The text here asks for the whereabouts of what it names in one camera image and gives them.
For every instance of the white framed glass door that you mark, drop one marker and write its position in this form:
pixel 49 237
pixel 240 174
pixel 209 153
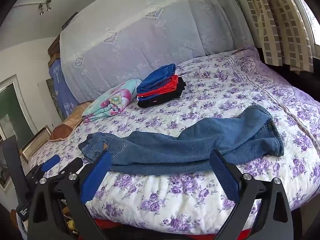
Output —
pixel 12 105

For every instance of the brown cardboard box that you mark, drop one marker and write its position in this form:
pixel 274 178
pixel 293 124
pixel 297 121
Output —
pixel 53 51

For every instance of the leaning picture frame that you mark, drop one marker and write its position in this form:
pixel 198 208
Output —
pixel 35 142

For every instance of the brown tan pillow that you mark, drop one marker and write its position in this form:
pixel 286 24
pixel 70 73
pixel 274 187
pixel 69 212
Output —
pixel 60 131

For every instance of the beige checkered curtain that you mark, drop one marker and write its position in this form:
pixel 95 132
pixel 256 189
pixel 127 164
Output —
pixel 275 17

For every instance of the blue denim pants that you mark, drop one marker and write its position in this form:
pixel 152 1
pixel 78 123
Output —
pixel 175 150

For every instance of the white lace net curtain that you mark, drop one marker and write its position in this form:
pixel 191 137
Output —
pixel 150 42

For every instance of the blue printed bedding bag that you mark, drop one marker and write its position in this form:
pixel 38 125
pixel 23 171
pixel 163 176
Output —
pixel 60 87

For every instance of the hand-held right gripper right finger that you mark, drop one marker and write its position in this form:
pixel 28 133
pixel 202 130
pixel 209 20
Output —
pixel 225 177

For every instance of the folded blue shorts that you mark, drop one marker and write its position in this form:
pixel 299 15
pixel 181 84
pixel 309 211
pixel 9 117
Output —
pixel 155 78

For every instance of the white window frame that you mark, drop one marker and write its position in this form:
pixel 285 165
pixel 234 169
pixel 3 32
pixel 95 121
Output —
pixel 306 12

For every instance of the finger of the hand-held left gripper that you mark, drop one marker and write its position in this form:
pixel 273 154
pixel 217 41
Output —
pixel 73 165
pixel 51 162

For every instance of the red cloth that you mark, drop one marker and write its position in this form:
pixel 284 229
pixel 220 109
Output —
pixel 112 223

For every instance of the ceiling spotlight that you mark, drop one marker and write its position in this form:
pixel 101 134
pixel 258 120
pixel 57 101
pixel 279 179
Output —
pixel 41 10
pixel 48 6

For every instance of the folded black garment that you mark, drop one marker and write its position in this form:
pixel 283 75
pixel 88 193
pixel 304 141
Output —
pixel 162 100

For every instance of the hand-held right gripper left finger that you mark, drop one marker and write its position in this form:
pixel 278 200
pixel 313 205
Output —
pixel 96 177

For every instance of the purple floral bedspread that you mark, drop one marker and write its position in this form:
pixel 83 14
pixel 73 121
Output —
pixel 200 92

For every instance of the folded teal pink floral blanket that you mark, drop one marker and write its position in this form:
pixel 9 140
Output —
pixel 112 100

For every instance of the folded red garment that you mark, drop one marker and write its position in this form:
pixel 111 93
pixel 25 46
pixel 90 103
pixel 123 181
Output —
pixel 170 85

